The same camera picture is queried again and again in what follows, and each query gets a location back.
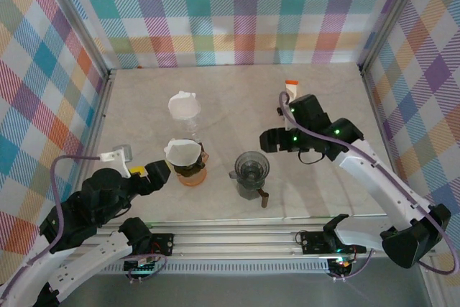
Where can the short aluminium frame post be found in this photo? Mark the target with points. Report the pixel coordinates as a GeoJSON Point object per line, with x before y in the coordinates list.
{"type": "Point", "coordinates": [429, 285]}

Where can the aluminium side rail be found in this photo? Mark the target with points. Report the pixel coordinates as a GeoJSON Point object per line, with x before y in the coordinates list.
{"type": "Point", "coordinates": [92, 131]}

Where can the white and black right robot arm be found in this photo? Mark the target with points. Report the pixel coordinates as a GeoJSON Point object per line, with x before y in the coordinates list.
{"type": "Point", "coordinates": [377, 181]}

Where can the orange and white filter packet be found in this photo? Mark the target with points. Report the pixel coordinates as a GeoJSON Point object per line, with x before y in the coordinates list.
{"type": "Point", "coordinates": [293, 87]}

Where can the left circuit board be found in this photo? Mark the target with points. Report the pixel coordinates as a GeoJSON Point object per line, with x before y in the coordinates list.
{"type": "Point", "coordinates": [142, 265]}

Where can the orange glass cup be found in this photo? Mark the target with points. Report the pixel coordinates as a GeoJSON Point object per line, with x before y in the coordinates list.
{"type": "Point", "coordinates": [192, 181]}

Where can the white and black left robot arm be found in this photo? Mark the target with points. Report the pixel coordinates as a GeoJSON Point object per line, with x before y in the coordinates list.
{"type": "Point", "coordinates": [90, 264]}

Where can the grey plastic coffee dripper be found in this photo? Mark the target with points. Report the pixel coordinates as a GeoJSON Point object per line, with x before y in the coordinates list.
{"type": "Point", "coordinates": [251, 165]}

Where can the right circuit board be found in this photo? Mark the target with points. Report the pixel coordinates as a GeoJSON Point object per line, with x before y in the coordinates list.
{"type": "Point", "coordinates": [339, 264]}

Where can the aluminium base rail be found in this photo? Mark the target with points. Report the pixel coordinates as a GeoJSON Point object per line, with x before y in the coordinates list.
{"type": "Point", "coordinates": [233, 240]}

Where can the amber plastic coffee dripper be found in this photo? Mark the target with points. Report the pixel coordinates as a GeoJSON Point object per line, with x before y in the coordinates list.
{"type": "Point", "coordinates": [187, 170]}

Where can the grey metal base panel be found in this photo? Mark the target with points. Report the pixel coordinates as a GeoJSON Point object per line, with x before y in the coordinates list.
{"type": "Point", "coordinates": [233, 290]}

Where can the circuit board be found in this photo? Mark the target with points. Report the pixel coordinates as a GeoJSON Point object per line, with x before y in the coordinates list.
{"type": "Point", "coordinates": [339, 264]}
{"type": "Point", "coordinates": [142, 265]}

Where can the white paper coffee filter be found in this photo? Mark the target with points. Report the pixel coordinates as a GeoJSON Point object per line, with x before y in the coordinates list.
{"type": "Point", "coordinates": [182, 152]}
{"type": "Point", "coordinates": [184, 105]}

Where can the colourful checked backdrop cloth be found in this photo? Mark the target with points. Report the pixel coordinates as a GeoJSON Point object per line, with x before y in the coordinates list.
{"type": "Point", "coordinates": [431, 105]}
{"type": "Point", "coordinates": [230, 5]}
{"type": "Point", "coordinates": [28, 105]}

